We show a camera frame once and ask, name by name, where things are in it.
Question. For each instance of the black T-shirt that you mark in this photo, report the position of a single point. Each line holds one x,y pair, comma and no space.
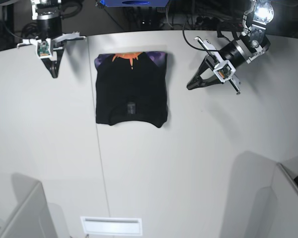
131,87

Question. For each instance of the blue box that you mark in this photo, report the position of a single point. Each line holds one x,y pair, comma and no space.
141,3

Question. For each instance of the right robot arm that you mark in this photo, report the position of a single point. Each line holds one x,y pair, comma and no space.
63,9

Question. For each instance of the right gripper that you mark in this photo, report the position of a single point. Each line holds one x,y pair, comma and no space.
51,28

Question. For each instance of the white partition panel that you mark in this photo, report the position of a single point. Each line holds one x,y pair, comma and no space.
274,213
25,211

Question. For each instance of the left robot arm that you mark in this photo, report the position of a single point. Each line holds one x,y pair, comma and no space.
254,25

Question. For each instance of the white left partition panel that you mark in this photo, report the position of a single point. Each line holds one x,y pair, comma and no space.
25,211

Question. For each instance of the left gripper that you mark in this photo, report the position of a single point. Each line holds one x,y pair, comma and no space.
237,52

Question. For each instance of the white right partition panel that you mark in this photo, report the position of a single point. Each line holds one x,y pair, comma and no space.
274,213

